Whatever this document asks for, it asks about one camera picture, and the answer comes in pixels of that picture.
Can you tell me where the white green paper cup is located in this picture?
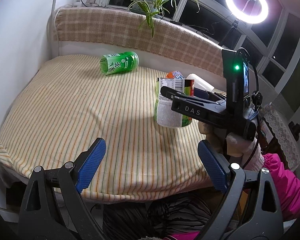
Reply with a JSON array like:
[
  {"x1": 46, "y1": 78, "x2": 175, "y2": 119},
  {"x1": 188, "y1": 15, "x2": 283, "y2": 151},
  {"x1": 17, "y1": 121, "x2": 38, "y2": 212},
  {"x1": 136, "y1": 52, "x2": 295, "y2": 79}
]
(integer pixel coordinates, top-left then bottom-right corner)
[{"x1": 154, "y1": 77, "x2": 194, "y2": 128}]

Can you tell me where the pink sleeve forearm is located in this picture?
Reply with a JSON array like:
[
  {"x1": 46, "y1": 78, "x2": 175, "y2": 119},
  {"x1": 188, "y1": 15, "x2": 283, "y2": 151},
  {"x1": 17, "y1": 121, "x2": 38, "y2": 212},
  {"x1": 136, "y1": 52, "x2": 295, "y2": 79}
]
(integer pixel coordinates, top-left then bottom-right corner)
[{"x1": 263, "y1": 153, "x2": 300, "y2": 221}]

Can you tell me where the hand in pale glove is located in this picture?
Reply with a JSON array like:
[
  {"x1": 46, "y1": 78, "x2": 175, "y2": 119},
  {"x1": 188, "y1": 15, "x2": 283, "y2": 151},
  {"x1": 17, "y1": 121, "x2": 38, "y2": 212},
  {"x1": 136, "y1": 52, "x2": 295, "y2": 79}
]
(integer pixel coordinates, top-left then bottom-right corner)
[{"x1": 198, "y1": 122, "x2": 264, "y2": 172}]

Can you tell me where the lace cloth side table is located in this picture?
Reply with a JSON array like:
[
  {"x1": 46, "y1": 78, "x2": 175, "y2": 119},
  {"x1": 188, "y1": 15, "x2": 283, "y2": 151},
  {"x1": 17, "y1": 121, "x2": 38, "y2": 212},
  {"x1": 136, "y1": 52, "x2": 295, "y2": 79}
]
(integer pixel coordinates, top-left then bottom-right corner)
[{"x1": 261, "y1": 104, "x2": 300, "y2": 172}]

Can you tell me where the plaid sofa backrest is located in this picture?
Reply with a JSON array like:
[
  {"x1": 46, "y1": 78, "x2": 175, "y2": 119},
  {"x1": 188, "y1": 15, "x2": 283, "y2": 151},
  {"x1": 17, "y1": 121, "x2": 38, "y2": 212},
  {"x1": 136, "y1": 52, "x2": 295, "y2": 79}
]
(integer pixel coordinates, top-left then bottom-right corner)
[{"x1": 56, "y1": 8, "x2": 223, "y2": 76}]

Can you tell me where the striped sofa seat cover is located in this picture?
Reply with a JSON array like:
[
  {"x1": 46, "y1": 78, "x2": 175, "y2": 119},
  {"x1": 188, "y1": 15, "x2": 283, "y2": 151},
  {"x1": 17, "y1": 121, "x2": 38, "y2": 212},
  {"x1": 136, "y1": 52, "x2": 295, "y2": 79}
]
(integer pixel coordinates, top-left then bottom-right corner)
[{"x1": 0, "y1": 55, "x2": 212, "y2": 203}]

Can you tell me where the black camera with screen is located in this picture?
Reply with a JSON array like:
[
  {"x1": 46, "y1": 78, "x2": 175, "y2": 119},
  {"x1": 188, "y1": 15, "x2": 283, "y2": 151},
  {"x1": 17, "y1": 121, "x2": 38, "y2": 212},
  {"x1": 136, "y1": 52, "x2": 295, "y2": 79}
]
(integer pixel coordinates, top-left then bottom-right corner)
[{"x1": 222, "y1": 48, "x2": 250, "y2": 132}]

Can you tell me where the black camera cable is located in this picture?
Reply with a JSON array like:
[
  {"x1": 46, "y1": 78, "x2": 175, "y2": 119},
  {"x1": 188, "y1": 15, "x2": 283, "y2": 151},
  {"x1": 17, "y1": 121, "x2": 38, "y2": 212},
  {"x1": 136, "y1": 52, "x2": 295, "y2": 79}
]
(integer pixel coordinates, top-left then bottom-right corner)
[{"x1": 236, "y1": 47, "x2": 264, "y2": 169}]

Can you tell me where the ring light stand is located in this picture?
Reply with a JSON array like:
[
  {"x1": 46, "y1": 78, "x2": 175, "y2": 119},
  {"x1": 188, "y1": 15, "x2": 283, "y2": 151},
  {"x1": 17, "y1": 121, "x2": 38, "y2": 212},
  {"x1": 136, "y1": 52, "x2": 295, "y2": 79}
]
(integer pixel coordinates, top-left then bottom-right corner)
[{"x1": 218, "y1": 18, "x2": 239, "y2": 47}]

